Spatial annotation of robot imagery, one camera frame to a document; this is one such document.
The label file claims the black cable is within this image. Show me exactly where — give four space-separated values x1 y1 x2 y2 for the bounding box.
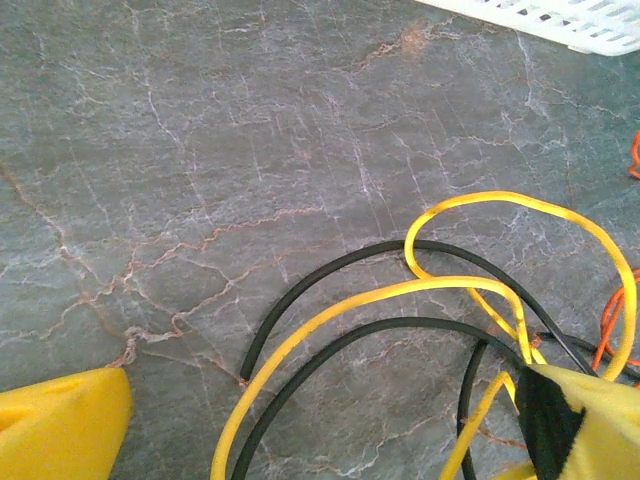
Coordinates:
238 239 599 386
229 316 526 480
456 339 489 480

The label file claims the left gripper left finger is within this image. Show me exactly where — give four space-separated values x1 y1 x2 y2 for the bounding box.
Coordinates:
0 367 134 480

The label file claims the white perforated plastic basket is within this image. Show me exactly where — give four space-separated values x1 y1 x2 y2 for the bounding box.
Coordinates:
413 0 640 57

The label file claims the yellow cable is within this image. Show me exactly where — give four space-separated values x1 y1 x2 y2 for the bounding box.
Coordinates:
403 190 636 382
209 277 539 480

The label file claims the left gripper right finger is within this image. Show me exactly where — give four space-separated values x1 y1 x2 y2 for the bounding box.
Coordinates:
492 363 640 480

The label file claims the orange cable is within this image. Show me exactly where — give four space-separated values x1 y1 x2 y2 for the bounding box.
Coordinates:
592 268 640 389
627 128 640 181

